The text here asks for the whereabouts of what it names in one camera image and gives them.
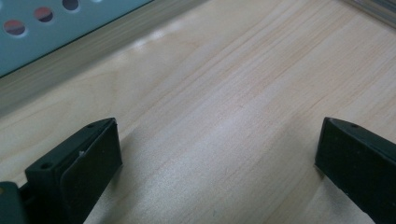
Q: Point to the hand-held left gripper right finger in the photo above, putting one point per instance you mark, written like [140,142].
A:
[361,165]

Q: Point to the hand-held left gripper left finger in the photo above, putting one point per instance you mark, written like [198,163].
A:
[81,174]

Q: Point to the blue plastic basket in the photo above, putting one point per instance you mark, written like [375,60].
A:
[77,28]

